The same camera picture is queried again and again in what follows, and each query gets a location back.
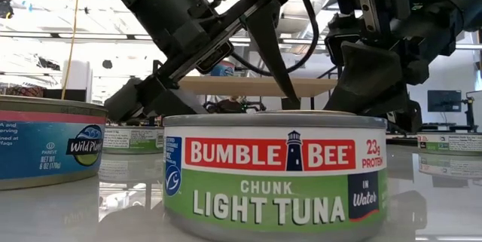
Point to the patterned cloth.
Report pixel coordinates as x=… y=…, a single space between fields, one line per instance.
x=24 y=91

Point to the white cabinet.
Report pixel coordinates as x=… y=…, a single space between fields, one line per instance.
x=81 y=80

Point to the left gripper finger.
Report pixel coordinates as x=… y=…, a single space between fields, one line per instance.
x=150 y=100
x=271 y=42

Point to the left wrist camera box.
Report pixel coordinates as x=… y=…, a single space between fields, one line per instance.
x=214 y=57

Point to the black hanging device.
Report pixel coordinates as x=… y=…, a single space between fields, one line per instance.
x=4 y=8

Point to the dark low box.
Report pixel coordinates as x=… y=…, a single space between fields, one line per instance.
x=64 y=95

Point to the person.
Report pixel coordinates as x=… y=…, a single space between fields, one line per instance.
x=229 y=104

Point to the black bin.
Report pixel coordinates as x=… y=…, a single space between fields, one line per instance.
x=290 y=103

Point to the wooden shelf black legs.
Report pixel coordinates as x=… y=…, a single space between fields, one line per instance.
x=256 y=85

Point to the black tripod stand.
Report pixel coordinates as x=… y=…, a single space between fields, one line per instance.
x=469 y=110

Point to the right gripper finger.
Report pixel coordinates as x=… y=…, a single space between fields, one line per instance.
x=410 y=117
x=365 y=80

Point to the round black fixture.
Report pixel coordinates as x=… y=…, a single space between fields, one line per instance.
x=107 y=64

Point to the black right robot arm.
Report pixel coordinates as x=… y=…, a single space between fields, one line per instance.
x=467 y=8

